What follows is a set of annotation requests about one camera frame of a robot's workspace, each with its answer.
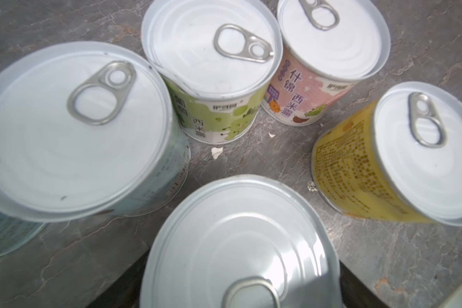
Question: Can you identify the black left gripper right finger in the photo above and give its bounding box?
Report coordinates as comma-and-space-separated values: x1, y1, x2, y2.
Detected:
340, 261, 388, 308

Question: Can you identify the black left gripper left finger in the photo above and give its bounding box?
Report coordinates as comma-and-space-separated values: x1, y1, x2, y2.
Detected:
87, 250, 150, 308

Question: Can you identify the white lid can blue label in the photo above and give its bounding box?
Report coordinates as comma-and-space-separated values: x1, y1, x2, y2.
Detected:
0, 42, 191, 223

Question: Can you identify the white lid can beige label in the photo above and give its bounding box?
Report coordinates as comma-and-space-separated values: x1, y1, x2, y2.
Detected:
262, 0, 391, 127

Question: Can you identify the white lid can green label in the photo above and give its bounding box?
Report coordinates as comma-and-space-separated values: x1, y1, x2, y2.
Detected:
141, 1, 284, 145

